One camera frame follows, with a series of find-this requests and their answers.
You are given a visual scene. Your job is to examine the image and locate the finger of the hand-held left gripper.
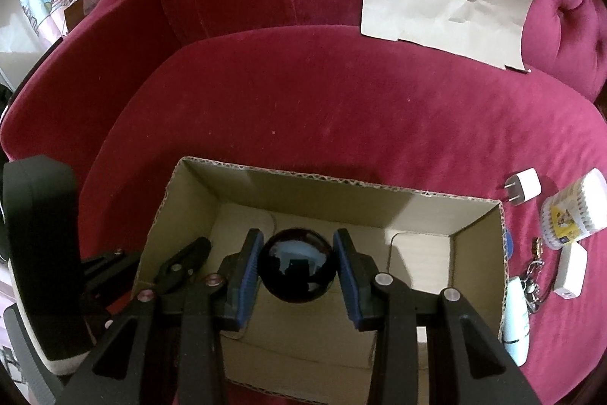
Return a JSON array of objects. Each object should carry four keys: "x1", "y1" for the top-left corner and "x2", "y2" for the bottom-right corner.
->
[
  {"x1": 80, "y1": 247, "x2": 143, "y2": 292},
  {"x1": 154, "y1": 237, "x2": 212, "y2": 292}
]

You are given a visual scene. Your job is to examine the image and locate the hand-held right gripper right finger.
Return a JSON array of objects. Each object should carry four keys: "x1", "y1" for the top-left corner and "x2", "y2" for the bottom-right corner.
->
[{"x1": 332, "y1": 227, "x2": 536, "y2": 405}]

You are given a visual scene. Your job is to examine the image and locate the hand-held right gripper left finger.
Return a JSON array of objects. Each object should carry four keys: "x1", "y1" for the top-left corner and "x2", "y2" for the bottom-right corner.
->
[{"x1": 57, "y1": 229, "x2": 265, "y2": 405}]

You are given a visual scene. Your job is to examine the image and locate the black glossy ball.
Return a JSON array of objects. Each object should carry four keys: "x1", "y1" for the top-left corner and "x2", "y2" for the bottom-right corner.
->
[{"x1": 258, "y1": 229, "x2": 340, "y2": 304}]

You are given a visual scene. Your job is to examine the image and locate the cardboard box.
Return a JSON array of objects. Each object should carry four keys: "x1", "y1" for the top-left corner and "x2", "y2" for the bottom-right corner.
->
[{"x1": 133, "y1": 156, "x2": 506, "y2": 405}]

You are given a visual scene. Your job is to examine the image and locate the keychain with white fob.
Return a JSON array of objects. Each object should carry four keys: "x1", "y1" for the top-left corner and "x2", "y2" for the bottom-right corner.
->
[{"x1": 502, "y1": 277, "x2": 532, "y2": 365}]

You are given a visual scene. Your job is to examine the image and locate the small white charger plug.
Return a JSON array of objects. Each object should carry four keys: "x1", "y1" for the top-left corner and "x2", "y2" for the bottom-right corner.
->
[{"x1": 503, "y1": 168, "x2": 541, "y2": 206}]

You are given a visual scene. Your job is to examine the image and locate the large white charger plug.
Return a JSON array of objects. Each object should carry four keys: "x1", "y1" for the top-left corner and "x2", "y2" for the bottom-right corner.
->
[{"x1": 552, "y1": 242, "x2": 589, "y2": 299}]

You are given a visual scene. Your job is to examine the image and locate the cotton swab container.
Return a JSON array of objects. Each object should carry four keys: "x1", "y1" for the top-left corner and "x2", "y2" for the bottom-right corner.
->
[{"x1": 542, "y1": 168, "x2": 607, "y2": 250}]

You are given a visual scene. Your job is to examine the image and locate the red velvet sofa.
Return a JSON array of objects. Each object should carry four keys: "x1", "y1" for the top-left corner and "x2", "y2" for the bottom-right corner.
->
[{"x1": 0, "y1": 0, "x2": 607, "y2": 405}]

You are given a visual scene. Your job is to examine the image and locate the brown carton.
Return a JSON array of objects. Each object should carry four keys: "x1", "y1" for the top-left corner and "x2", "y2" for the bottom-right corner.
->
[{"x1": 64, "y1": 0, "x2": 102, "y2": 31}]

